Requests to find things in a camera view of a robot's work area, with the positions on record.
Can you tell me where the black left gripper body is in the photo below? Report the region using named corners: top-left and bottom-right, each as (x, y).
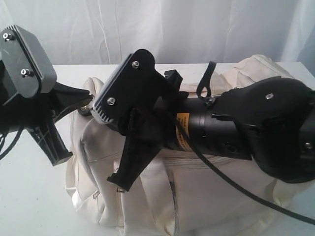
top-left (0, 60), bottom-right (64, 133)

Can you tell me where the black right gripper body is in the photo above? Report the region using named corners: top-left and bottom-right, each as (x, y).
top-left (118, 70), bottom-right (190, 158)

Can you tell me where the metal ring with dark clasp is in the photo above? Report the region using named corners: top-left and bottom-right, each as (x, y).
top-left (77, 106), bottom-right (92, 117)

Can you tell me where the cream canvas duffel bag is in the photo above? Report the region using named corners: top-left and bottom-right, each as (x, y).
top-left (65, 55), bottom-right (301, 236)

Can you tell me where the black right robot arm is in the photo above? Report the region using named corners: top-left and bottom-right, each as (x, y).
top-left (108, 76), bottom-right (315, 191)

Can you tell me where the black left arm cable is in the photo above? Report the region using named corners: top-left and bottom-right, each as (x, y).
top-left (0, 130), bottom-right (25, 160)

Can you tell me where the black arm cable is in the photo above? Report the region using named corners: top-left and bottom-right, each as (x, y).
top-left (118, 61), bottom-right (315, 236)
top-left (0, 130), bottom-right (25, 160)

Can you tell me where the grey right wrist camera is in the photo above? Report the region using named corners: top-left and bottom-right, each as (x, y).
top-left (92, 49), bottom-right (176, 124)

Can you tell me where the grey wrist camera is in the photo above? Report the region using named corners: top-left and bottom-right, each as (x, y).
top-left (92, 49), bottom-right (176, 124)
top-left (0, 25), bottom-right (57, 98)

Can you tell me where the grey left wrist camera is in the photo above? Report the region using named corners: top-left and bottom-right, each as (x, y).
top-left (0, 25), bottom-right (57, 98)

